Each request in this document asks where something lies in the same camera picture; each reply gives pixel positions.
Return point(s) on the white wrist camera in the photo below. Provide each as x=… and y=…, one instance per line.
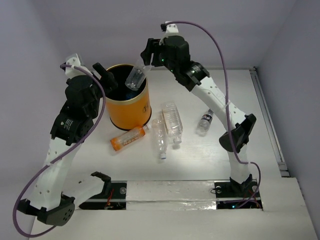
x=73, y=60
x=169, y=29

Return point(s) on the black label pepsi bottle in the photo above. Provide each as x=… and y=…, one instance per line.
x=205, y=121

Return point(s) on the orange cylindrical bin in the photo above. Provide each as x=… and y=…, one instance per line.
x=127, y=114

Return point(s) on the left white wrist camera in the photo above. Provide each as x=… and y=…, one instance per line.
x=73, y=60

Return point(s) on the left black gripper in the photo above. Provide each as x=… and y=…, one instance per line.
x=105, y=78

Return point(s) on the square clear plastic bottle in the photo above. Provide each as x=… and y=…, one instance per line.
x=172, y=122

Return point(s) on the blue label plastic bottle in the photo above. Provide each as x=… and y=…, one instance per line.
x=130, y=95

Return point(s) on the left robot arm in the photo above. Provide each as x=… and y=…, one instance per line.
x=77, y=119

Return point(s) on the silver taped base bar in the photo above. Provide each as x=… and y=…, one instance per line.
x=184, y=195

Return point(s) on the aluminium rail right edge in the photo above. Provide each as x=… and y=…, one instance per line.
x=284, y=171

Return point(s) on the slim clear plastic bottle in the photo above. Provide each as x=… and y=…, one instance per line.
x=159, y=137

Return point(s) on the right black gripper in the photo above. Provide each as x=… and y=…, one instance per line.
x=152, y=46

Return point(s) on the clear bottle blue cap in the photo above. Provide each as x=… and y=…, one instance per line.
x=137, y=75

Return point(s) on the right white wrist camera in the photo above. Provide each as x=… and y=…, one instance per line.
x=169, y=29

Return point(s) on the orange label plastic bottle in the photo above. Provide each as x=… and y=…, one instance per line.
x=129, y=137

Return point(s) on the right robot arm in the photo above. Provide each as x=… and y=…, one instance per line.
x=238, y=125

